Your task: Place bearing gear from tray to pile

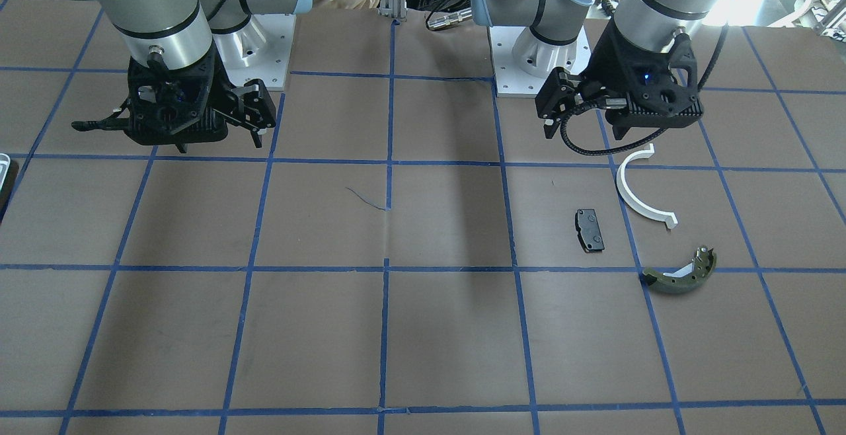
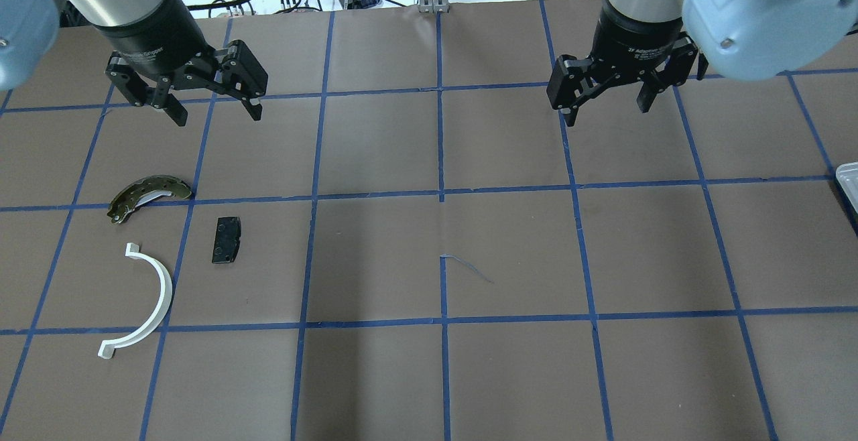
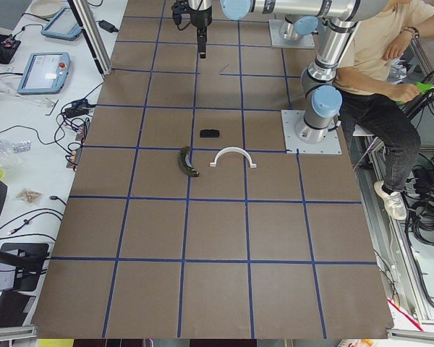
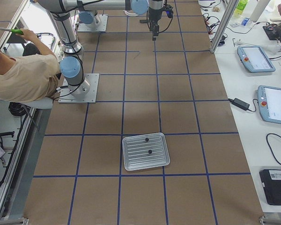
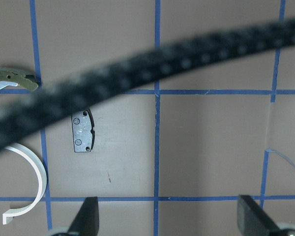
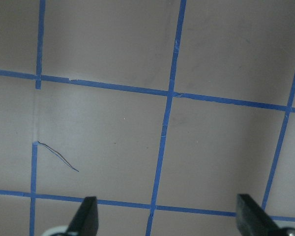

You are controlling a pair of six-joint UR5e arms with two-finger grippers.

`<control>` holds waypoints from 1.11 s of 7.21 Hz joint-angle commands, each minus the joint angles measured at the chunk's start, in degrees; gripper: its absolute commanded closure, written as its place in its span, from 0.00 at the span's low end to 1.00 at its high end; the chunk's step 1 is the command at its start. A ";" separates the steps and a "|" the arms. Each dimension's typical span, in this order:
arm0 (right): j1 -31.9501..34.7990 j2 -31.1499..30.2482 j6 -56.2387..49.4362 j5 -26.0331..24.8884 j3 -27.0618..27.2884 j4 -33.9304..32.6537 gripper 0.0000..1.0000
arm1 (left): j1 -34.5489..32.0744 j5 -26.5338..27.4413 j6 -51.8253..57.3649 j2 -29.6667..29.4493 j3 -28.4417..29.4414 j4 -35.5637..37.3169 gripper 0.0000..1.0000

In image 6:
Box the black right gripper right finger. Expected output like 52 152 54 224
236 194 280 236

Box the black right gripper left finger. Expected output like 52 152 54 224
66 196 99 236

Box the loose blue tape strand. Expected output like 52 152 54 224
37 141 80 173

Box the brown paper mat blue grid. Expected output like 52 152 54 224
0 0 295 236

